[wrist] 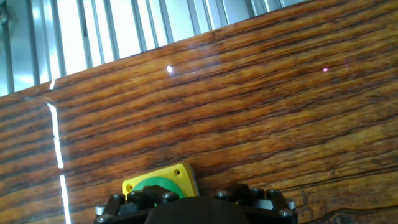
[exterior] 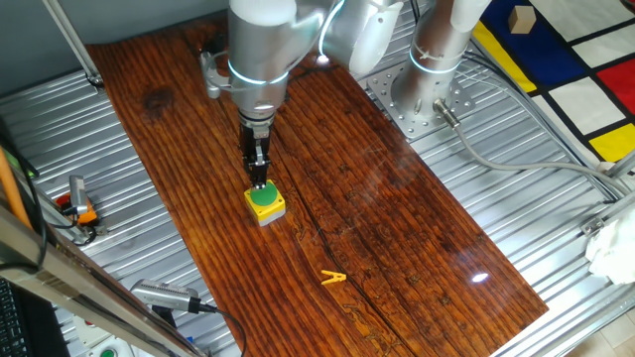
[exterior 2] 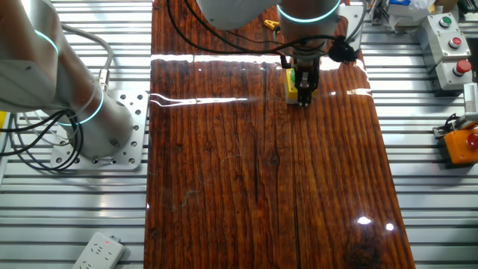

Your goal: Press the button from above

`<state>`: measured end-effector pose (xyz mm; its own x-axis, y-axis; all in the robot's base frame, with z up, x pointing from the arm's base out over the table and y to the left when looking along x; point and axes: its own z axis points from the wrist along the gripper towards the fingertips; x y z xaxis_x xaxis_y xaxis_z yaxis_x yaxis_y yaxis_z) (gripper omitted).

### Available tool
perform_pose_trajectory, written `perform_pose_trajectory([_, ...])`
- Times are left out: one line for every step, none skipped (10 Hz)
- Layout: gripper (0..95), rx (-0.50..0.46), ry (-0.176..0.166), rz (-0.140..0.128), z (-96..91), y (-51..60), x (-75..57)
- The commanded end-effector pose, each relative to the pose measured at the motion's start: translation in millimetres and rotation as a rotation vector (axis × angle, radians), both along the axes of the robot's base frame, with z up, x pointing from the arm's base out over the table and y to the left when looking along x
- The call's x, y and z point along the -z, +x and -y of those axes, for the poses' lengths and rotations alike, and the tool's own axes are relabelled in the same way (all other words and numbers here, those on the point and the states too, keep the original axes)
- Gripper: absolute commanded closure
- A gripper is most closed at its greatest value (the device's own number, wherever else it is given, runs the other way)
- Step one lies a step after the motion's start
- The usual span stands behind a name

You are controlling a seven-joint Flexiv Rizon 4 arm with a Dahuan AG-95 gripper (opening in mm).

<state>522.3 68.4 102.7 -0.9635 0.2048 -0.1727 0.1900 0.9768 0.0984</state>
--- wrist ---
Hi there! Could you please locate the brown wood-grain board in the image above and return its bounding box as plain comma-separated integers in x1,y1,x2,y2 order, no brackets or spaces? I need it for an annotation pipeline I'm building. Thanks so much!
0,0,398,224

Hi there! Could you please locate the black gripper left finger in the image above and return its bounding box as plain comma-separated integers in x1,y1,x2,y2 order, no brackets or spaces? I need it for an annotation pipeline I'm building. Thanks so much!
94,185,180,224

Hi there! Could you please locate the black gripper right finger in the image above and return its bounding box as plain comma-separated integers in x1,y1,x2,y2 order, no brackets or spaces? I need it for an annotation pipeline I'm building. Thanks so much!
213,182,298,224

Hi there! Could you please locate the green push button yellow box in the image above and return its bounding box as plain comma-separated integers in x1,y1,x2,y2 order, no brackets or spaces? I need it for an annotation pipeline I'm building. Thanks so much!
121,162,200,207

